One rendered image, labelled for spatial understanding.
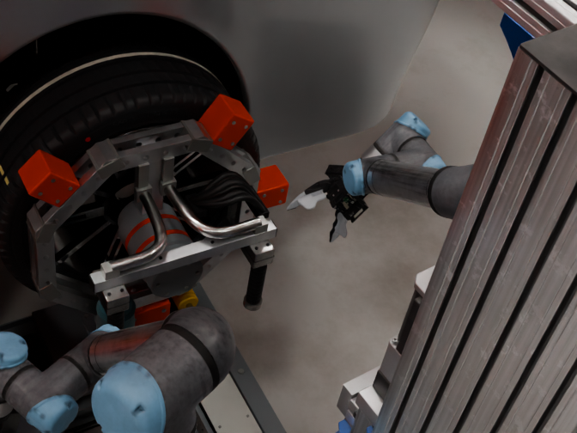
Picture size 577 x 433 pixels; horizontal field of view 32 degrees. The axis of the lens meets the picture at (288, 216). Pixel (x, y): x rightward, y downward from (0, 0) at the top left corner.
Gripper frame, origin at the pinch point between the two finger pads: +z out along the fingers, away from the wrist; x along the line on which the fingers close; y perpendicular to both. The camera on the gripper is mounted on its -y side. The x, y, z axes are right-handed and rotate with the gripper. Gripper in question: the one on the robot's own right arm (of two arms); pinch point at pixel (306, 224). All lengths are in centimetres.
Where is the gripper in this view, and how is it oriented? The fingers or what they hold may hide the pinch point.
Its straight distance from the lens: 230.0
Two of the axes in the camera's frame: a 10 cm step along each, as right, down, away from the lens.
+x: 6.8, 5.0, 5.3
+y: 2.5, 5.2, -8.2
